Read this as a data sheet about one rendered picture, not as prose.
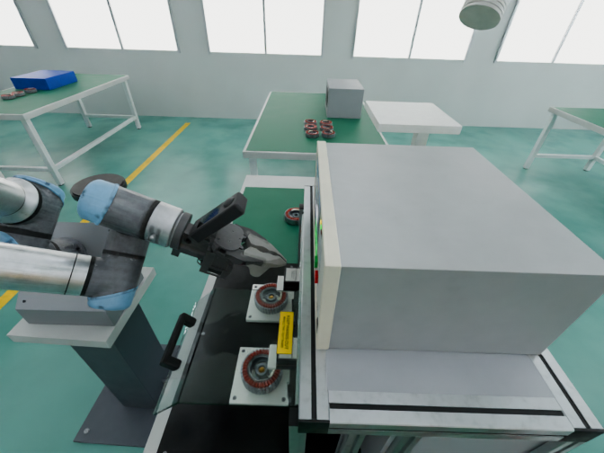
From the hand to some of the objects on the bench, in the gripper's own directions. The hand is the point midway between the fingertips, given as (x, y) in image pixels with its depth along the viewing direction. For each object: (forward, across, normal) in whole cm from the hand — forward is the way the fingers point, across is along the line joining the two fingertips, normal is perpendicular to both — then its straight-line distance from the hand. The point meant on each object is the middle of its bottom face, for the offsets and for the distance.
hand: (281, 258), depth 56 cm
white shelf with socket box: (+66, -99, -18) cm, 120 cm away
